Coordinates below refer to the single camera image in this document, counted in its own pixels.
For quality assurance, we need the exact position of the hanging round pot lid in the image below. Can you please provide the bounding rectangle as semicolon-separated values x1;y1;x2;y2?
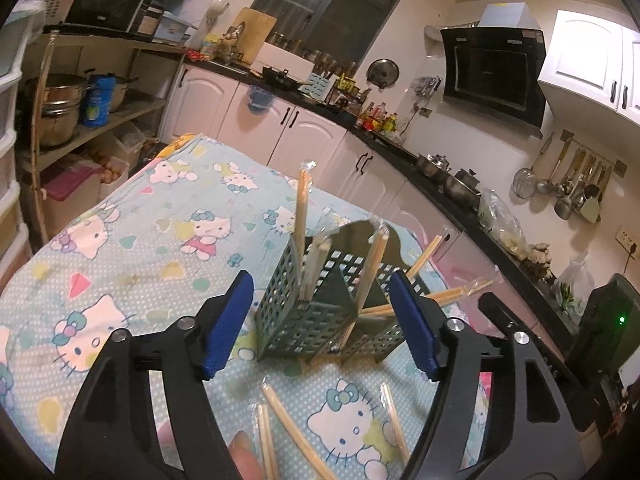
366;58;401;90

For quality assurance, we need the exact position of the row of hanging kitchen utensils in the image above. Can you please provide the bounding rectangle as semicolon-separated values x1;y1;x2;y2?
512;132;626;223

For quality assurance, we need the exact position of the group of condiment bottles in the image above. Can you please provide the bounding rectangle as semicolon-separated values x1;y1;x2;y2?
355;102;401;133

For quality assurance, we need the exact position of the white upper cabinet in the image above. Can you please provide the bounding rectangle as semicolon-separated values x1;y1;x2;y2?
537;10;640;126

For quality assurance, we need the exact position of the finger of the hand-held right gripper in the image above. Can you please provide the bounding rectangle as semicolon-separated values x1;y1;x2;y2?
477;291;599;432

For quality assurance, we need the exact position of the black range hood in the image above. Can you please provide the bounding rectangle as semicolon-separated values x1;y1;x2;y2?
440;2;548;140

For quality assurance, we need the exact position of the person's left hand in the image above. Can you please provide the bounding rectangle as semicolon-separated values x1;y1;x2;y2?
227;430;264;480

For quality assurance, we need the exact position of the cartoon cat printed blanket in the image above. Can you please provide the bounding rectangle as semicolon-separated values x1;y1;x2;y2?
0;132;496;480

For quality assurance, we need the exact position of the kitchen storage shelf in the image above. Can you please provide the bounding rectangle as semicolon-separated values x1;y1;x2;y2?
20;30;186;196

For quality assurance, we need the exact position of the wooden cutting board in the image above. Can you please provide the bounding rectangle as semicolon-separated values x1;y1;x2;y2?
232;7;277;66

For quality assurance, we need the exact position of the light blue storage box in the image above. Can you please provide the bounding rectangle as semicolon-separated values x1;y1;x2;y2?
154;15;198;46

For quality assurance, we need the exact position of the pile of ginger roots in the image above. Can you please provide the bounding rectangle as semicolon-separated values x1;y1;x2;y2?
525;242;556;278

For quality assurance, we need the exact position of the pink lidded storage box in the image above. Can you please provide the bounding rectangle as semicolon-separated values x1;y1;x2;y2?
40;157;103;221

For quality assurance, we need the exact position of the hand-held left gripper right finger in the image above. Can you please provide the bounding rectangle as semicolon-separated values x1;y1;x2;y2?
389;271;586;480

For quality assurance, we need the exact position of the wall power socket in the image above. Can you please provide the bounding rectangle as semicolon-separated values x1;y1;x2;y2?
616;225;640;253

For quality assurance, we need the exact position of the black countertop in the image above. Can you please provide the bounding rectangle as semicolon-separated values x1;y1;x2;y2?
185;57;581;331

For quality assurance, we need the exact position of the dark kitchen window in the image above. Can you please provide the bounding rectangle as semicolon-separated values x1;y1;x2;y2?
250;0;418;68

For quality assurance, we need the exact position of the clear plastic bag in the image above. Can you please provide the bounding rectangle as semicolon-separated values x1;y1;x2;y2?
477;189;528;256

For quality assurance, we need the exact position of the wooden stick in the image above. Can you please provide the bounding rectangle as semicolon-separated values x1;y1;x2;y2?
29;30;62;243

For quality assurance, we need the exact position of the steel cooking pot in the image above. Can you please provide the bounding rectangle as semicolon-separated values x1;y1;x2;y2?
444;169;483;208

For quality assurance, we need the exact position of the large steel pot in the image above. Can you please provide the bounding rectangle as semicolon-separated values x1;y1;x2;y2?
22;74;93;148

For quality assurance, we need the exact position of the blue bag on cabinet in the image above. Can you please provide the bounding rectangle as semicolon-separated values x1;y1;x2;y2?
247;85;275;116

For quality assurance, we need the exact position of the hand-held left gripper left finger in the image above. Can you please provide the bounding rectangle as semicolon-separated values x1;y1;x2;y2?
55;270;256;480

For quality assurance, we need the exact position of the white plastic drawer unit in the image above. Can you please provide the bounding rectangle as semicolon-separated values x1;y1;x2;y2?
0;5;33;281

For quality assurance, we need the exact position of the blue white knife block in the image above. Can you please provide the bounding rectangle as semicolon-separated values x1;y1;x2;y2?
306;71;335;103

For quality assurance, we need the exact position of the white plastic bag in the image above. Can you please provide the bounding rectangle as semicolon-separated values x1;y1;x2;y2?
552;252;598;321

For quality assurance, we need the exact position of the container of eggs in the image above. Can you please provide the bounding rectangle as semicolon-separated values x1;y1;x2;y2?
87;152;131;186

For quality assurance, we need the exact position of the black wok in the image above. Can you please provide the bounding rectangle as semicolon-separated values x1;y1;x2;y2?
260;66;313;92

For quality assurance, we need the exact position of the blue canister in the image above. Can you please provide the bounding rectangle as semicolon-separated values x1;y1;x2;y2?
80;75;117;128

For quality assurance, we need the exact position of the green grid utensil holder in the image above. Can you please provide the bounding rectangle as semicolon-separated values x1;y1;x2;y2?
255;217;426;363

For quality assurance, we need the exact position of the pile of chopsticks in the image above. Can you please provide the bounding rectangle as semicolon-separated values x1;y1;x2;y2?
255;159;448;480

